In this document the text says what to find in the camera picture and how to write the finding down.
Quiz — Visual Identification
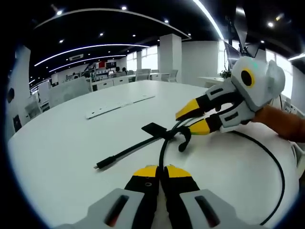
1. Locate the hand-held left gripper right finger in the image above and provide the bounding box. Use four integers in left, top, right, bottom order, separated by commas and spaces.
163, 164, 242, 229

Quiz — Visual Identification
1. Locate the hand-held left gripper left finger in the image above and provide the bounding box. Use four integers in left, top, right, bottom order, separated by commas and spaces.
56, 164, 161, 229

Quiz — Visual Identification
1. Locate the black Velcro strap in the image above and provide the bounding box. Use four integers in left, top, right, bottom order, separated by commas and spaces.
141, 122, 193, 153

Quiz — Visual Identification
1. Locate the black charging cable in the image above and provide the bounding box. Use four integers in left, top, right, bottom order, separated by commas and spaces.
93, 119, 286, 226

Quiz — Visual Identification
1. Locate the white desk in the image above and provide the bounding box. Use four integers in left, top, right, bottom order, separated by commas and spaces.
7, 80, 302, 229

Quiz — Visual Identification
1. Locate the white office chair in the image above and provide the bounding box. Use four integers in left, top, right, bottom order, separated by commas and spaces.
167, 69, 179, 83
135, 68, 152, 82

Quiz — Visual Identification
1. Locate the narrow white square pillar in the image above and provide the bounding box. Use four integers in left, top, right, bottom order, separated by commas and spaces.
159, 33, 183, 83

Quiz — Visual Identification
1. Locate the long curved ceiling light strip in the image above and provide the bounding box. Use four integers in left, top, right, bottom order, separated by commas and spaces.
192, 0, 225, 41

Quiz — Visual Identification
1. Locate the white desk cable cover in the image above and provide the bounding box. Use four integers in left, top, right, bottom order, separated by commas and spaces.
85, 95, 156, 120

